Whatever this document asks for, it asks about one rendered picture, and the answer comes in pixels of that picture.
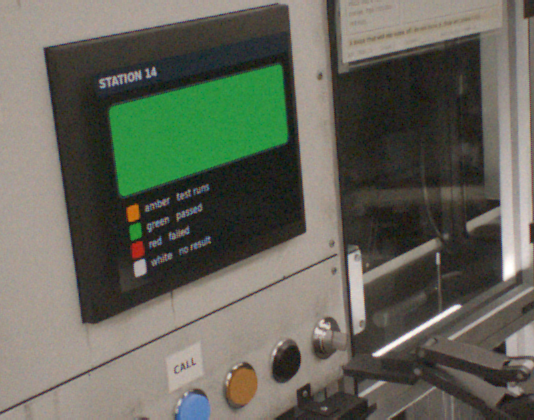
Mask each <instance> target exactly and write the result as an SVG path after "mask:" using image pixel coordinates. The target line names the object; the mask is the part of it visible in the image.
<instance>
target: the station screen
mask: <svg viewBox="0 0 534 420"><path fill-rule="evenodd" d="M279 66H281V76H282V87H283V98H284V109H285V119H286V141H283V142H280V143H277V144H275V145H272V146H267V147H264V148H261V149H259V150H256V151H253V152H250V153H248V154H245V155H240V156H237V157H234V158H232V159H229V160H226V161H223V162H221V163H218V164H213V165H210V166H207V167H204V168H201V169H198V170H195V171H193V172H190V173H185V174H182V175H179V176H177V177H174V178H171V179H168V180H166V181H163V182H158V183H155V184H152V185H149V186H147V187H144V188H141V189H139V190H136V191H130V192H128V193H125V194H122V195H121V189H120V174H119V167H118V160H117V153H116V145H115V138H114V131H113V124H112V116H111V109H113V108H117V107H119V106H127V105H130V104H134V103H137V102H141V101H145V100H148V99H152V98H156V97H162V96H166V95H169V94H173V93H176V92H180V91H184V90H187V89H194V88H198V87H202V86H204V85H208V84H212V83H215V82H219V81H222V80H230V79H233V78H237V77H240V76H244V75H247V74H250V73H254V72H258V71H261V70H268V69H272V68H276V67H279ZM93 76H94V84H95V91H96V98H97V112H98V119H99V126H100V134H101V140H102V147H103V154H104V162H105V169H106V175H107V182H108V190H109V197H110V210H111V218H112V225H113V232H114V239H115V246H116V253H117V260H118V267H119V281H120V288H121V293H126V292H128V291H130V290H132V289H134V288H137V287H138V286H141V285H143V284H146V283H149V282H152V281H154V280H157V279H158V278H160V277H163V276H165V275H167V274H169V273H174V272H176V271H178V270H180V269H182V268H185V267H186V266H189V265H191V264H195V263H197V262H200V261H202V260H204V259H206V258H208V257H211V256H213V255H214V254H219V253H222V252H223V251H225V250H228V249H230V248H232V247H234V246H236V245H241V244H243V243H245V242H247V241H250V240H251V239H254V238H256V237H258V236H262V235H265V234H267V233H268V232H271V231H273V230H276V229H277V228H280V227H284V226H286V225H288V224H291V223H293V222H295V221H297V220H299V219H302V211H301V200H300V190H299V179H298V168H297V156H296V146H295V124H294V113H293V101H292V90H291V80H290V69H289V58H288V46H287V31H284V32H280V33H276V34H272V35H268V36H264V37H259V38H256V39H251V40H243V41H240V42H235V43H231V44H227V45H223V46H219V47H215V48H211V49H207V50H205V49H202V50H199V51H194V52H191V53H186V54H183V55H178V56H174V57H170V58H162V59H158V60H154V61H150V62H145V63H142V64H137V65H134V66H125V67H121V68H117V69H113V70H109V71H105V72H101V73H96V74H93Z"/></svg>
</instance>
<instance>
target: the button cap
mask: <svg viewBox="0 0 534 420"><path fill-rule="evenodd" d="M210 415H211V406H210V403H209V401H208V399H206V398H204V397H202V396H200V395H193V396H191V397H190V398H189V399H187V400H186V401H185V402H184V404H183V406H182V410H181V416H180V420H209V419H210Z"/></svg>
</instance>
